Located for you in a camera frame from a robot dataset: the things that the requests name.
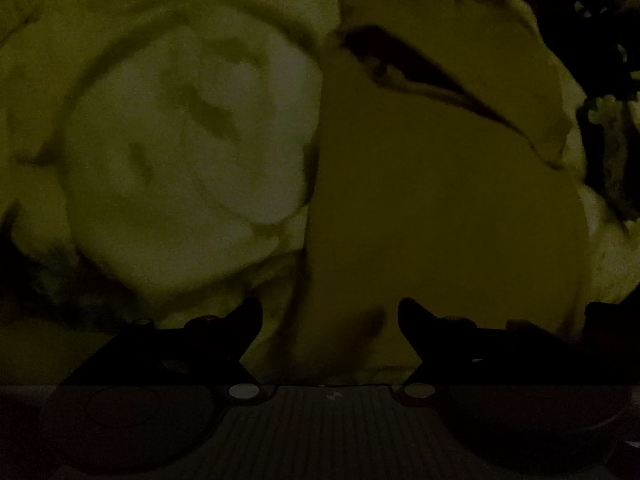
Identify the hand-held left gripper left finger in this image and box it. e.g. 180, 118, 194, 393
65, 297, 273, 403

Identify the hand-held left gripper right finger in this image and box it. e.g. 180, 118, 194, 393
392, 297, 601, 403

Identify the yellow small garment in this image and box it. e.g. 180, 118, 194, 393
260, 0, 593, 386

